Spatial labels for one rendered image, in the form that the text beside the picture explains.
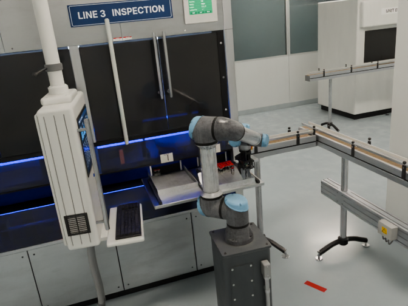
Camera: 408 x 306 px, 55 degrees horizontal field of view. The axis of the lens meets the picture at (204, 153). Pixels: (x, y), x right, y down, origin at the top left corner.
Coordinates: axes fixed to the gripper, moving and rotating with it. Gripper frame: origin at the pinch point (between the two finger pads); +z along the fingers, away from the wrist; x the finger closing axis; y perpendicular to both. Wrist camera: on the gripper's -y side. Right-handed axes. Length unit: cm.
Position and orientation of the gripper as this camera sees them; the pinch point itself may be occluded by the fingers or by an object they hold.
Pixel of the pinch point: (244, 178)
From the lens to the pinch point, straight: 248.3
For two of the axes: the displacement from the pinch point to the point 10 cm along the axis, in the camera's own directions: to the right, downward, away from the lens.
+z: 0.9, 9.4, 3.3
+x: 9.5, -1.8, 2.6
